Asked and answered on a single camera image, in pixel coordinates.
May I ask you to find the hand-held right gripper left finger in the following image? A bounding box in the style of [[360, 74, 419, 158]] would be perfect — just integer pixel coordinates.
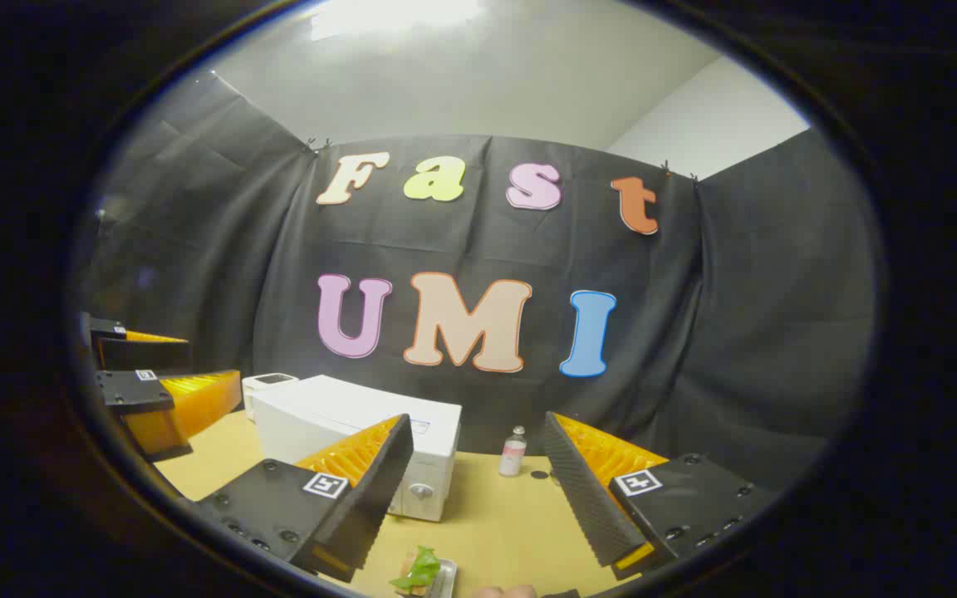
[[196, 414, 415, 583]]

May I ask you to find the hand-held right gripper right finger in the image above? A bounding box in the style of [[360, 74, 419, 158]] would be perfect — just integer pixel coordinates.
[[542, 411, 779, 581]]

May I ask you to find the white microwave oven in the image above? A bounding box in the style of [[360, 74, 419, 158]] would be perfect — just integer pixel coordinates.
[[252, 375, 463, 523]]

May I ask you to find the toy sandwich with green lettuce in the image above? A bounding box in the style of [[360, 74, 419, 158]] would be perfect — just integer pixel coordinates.
[[390, 545, 443, 596]]

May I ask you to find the small bottle with pink label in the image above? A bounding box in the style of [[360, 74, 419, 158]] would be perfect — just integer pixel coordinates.
[[498, 426, 528, 478]]

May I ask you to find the small white tray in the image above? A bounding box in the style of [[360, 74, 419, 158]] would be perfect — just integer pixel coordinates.
[[400, 558, 459, 598]]

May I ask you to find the white toaster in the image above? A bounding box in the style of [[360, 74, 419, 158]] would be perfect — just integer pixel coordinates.
[[242, 373, 301, 418]]

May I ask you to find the black backdrop cloth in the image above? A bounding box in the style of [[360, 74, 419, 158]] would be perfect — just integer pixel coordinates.
[[71, 71, 880, 503]]

